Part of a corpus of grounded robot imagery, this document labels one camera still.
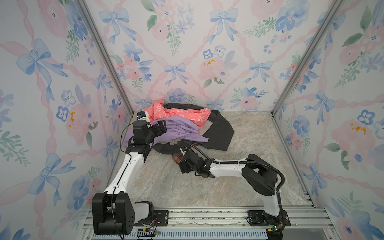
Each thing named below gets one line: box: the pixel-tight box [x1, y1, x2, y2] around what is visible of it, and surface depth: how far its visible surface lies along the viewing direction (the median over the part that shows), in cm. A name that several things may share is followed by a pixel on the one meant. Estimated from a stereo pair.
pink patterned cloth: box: [144, 99, 212, 127], surface depth 102 cm
